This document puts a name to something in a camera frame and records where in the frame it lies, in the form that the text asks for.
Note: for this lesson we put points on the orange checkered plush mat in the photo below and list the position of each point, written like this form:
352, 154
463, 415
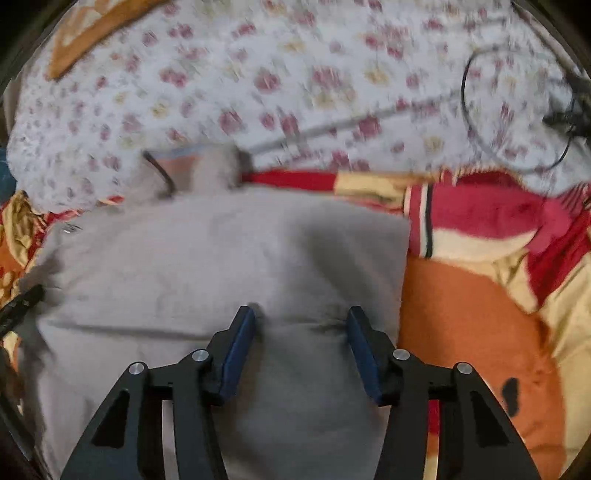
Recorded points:
69, 50

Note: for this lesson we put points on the small black tripod stand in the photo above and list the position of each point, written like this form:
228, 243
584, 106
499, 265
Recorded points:
561, 119

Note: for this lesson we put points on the grey garment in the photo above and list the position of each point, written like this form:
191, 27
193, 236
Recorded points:
231, 258

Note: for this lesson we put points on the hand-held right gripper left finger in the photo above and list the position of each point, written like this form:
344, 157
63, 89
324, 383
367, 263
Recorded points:
236, 355

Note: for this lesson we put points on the blue plastic bag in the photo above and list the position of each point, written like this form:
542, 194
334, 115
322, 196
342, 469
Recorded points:
5, 177

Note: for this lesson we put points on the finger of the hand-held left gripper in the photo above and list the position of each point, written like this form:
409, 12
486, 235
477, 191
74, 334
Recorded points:
21, 304

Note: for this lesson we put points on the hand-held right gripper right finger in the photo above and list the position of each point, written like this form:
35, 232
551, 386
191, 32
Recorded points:
364, 357

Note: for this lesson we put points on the orange red printed bed sheet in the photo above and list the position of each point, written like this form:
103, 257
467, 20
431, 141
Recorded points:
461, 300

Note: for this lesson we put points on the white floral quilt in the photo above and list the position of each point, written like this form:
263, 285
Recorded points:
277, 55

